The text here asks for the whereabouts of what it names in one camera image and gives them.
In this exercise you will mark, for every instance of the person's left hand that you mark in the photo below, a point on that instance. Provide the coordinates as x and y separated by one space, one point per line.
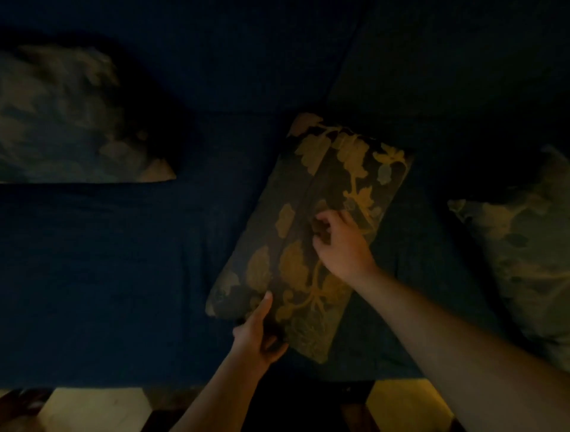
252 338

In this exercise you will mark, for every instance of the person's right hand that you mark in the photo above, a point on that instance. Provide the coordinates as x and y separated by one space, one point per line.
345 253

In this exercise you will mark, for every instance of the person's left thumb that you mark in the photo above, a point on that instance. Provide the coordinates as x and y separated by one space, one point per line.
263 309

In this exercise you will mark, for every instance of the person's right thumb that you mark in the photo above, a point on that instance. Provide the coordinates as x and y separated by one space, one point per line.
321 247

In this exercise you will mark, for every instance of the dark floral cushion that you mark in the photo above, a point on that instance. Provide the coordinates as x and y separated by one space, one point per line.
311 231

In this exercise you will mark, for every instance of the person's right forearm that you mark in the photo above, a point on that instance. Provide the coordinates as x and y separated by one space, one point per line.
463 356

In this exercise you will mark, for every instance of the person's left forearm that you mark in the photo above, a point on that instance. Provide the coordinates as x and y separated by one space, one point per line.
218 396

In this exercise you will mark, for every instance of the dark blue sofa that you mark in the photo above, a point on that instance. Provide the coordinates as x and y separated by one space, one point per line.
133 249

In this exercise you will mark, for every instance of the pale floral cushion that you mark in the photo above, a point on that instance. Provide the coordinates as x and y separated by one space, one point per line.
525 258
71 120

